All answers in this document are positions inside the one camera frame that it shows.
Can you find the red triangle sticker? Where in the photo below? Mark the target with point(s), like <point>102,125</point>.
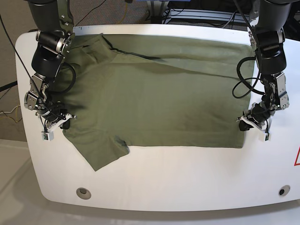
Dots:
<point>297,160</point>

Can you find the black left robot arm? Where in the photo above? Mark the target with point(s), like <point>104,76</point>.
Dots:
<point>267,37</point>

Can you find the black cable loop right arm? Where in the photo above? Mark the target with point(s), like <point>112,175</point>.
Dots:
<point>65,81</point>

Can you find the aluminium frame rail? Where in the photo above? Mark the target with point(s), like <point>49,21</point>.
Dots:
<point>208,15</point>

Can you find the left table cable grommet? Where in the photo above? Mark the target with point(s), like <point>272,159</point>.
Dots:
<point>83,193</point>

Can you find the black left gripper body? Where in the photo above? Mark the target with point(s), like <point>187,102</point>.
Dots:
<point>259,114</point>

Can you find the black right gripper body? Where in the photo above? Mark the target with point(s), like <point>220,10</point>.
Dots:
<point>53,112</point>

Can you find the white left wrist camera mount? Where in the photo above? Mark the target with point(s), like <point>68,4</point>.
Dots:
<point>263,129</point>

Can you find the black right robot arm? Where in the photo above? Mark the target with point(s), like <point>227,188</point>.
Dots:
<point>54,37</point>

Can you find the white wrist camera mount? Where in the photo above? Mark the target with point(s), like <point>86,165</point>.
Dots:
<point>263,129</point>
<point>55,125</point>

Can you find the right table cable grommet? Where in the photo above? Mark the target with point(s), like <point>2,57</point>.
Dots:
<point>284,190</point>

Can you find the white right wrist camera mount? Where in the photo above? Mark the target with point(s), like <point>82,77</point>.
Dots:
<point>55,125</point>

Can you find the olive green T-shirt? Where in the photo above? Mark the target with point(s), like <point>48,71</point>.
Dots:
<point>135,90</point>

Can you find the table cable grommet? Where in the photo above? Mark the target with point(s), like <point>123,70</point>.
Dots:
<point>284,190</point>
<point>83,193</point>

